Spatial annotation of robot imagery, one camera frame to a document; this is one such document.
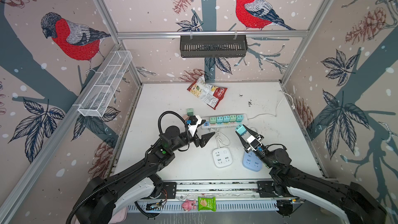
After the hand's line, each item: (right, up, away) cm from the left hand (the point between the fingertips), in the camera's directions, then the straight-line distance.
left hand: (208, 127), depth 70 cm
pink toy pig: (-9, -35, -2) cm, 36 cm away
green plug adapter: (-12, +4, +32) cm, 35 cm away
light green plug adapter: (+16, +1, +23) cm, 27 cm away
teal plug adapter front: (+15, -1, 0) cm, 15 cm away
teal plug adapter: (+8, 0, +23) cm, 24 cm away
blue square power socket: (+23, -20, +10) cm, 32 cm away
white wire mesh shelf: (-54, +21, +8) cm, 59 cm away
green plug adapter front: (+3, 0, +22) cm, 22 cm away
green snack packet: (-1, -34, -1) cm, 34 cm away
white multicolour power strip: (+1, -4, +25) cm, 25 cm away
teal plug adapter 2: (+11, +1, +23) cm, 25 cm away
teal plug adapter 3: (+20, +1, +23) cm, 30 cm away
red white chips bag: (+3, +14, +37) cm, 40 cm away
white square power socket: (+8, -19, +12) cm, 23 cm away
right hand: (+15, -1, +1) cm, 15 cm away
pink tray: (-39, -38, -4) cm, 55 cm away
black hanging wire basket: (+5, +49, +34) cm, 60 cm away
